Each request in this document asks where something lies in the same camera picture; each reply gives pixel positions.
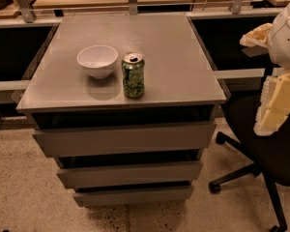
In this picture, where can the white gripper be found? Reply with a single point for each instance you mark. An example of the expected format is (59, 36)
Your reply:
(286, 43)

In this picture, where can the grey top drawer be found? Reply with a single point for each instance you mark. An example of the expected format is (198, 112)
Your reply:
(126, 139)

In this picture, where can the grey drawer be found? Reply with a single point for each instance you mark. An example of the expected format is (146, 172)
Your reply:
(132, 196)
(122, 175)
(126, 139)

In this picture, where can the grey bottom drawer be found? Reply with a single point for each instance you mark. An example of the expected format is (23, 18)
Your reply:
(132, 196)

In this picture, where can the grey drawer cabinet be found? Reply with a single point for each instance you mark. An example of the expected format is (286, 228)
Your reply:
(180, 86)

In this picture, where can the grey middle drawer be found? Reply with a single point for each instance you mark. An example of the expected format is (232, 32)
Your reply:
(122, 175)

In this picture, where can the black office chair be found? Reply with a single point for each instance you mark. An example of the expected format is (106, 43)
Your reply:
(270, 155)

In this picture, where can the green soda can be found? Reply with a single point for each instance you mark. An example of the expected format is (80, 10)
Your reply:
(133, 74)

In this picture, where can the white ceramic bowl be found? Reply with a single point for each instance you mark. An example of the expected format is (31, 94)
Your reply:
(98, 61)

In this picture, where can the metal frame post left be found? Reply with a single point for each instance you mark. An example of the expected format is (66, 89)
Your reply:
(26, 10)

